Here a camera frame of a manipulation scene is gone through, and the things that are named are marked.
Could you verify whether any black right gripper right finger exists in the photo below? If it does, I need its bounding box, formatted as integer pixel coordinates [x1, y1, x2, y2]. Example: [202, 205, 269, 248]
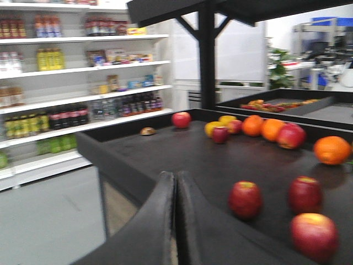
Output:
[176, 171, 312, 264]

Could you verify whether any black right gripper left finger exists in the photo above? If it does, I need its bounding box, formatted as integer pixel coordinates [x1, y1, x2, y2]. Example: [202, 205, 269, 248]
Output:
[73, 171, 175, 264]

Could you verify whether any dark red apple top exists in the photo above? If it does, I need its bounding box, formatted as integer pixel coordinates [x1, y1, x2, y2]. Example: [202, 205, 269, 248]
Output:
[228, 181, 263, 220]

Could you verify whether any dark red apple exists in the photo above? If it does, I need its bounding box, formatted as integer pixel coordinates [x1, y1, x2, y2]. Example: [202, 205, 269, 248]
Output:
[288, 176, 323, 214]
[228, 181, 263, 220]

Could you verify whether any black wooden produce stand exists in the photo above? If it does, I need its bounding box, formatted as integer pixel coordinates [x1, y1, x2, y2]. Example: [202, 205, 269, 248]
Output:
[76, 1, 352, 264]

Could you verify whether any red apple front left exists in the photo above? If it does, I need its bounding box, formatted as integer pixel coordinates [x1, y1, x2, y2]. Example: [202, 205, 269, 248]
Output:
[212, 126, 229, 144]

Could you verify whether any brown mushroom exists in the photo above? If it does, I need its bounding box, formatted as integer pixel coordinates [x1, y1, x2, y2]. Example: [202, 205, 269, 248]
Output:
[140, 127, 156, 136]

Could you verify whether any yellow fruit left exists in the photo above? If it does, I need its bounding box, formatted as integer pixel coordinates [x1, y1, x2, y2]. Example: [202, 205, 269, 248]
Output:
[204, 121, 223, 138]

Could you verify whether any dark red apple left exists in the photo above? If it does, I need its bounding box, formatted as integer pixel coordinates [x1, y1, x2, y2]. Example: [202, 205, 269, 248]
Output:
[288, 176, 323, 214]

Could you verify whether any red yellow apple right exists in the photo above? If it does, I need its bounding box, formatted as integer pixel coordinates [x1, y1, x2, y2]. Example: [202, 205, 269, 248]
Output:
[290, 213, 339, 263]

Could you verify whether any small red apple behind gripper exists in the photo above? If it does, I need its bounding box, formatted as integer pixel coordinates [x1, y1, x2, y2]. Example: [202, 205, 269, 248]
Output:
[226, 119, 242, 135]

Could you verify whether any red apple corner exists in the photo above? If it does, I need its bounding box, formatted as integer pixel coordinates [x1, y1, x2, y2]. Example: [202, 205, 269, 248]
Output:
[172, 112, 191, 129]

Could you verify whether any orange far left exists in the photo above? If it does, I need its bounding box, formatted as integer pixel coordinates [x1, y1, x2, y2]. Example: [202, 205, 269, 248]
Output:
[242, 115, 264, 137]

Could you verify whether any large red apple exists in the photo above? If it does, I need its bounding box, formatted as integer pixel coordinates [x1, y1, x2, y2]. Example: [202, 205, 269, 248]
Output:
[276, 123, 307, 150]

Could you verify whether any cherry tomato pile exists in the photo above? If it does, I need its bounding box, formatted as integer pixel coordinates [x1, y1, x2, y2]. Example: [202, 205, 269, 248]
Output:
[240, 99, 319, 113]

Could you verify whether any orange with stem nub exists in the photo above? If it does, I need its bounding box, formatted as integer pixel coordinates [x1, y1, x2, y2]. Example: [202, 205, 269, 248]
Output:
[313, 136, 352, 166]

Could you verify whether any green potted plant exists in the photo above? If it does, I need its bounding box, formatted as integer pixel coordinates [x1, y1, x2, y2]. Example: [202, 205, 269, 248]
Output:
[268, 48, 294, 90]

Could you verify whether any white supermarket shelf unit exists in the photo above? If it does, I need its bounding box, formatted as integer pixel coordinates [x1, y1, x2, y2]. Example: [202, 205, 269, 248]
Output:
[1, 1, 173, 190]

